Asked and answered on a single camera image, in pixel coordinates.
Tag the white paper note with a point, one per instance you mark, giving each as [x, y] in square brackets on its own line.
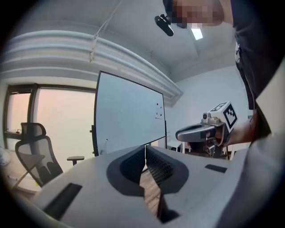
[158, 115]

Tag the black mesh office chair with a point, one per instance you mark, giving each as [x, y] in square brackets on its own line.
[33, 151]

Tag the window with dark frame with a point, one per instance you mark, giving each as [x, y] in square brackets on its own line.
[64, 120]

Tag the small gripper camera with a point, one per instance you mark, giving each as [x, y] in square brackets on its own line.
[206, 116]

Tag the person's head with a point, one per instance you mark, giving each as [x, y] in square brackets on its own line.
[196, 11]

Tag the person's right hand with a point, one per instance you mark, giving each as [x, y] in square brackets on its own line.
[219, 136]

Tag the black head-mounted camera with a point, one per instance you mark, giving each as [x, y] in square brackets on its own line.
[164, 23]

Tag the white plastic bag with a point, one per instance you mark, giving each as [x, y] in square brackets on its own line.
[4, 157]

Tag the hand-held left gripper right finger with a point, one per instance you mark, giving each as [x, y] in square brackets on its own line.
[196, 189]

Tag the white ceiling conduit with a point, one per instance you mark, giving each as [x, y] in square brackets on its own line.
[98, 33]

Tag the blue capped marker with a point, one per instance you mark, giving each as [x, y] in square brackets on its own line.
[12, 177]

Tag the white cylinder with black cap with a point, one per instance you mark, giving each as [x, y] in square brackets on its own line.
[106, 141]

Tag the large whiteboard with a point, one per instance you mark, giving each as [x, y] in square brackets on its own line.
[129, 111]

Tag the rectangular ceiling light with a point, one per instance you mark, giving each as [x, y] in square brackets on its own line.
[197, 33]

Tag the person's black shirt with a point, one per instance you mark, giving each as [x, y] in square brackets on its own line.
[260, 44]

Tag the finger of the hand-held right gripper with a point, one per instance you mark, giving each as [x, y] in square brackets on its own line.
[191, 136]
[193, 127]

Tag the light wooden desk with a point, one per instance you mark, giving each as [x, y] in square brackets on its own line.
[13, 169]

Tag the person's right forearm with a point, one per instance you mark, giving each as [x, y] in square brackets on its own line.
[242, 131]

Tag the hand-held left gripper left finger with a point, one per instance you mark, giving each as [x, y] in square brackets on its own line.
[93, 189]

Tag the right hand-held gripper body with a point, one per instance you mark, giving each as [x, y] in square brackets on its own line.
[230, 118]

